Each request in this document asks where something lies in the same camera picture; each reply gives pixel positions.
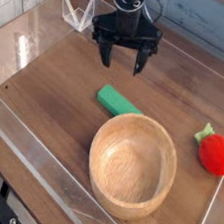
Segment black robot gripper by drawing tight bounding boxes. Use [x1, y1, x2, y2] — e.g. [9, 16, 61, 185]
[92, 10, 163, 75]

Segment green rectangular block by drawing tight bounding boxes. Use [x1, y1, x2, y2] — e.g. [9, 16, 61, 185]
[97, 84, 142, 116]

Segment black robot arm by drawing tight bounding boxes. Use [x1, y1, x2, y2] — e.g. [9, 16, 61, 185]
[92, 0, 163, 75]

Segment brown wooden bowl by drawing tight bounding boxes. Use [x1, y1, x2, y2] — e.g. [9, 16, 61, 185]
[88, 113, 177, 220]

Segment red plush strawberry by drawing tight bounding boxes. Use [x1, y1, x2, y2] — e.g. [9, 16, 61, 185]
[193, 123, 224, 176]

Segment black clamp with screw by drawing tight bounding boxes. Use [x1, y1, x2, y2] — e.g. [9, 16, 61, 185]
[0, 181, 22, 224]

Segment clear acrylic corner bracket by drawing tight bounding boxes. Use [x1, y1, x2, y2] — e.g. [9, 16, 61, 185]
[61, 0, 95, 32]

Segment clear acrylic front wall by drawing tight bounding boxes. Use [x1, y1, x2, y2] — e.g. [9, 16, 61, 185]
[0, 98, 118, 224]

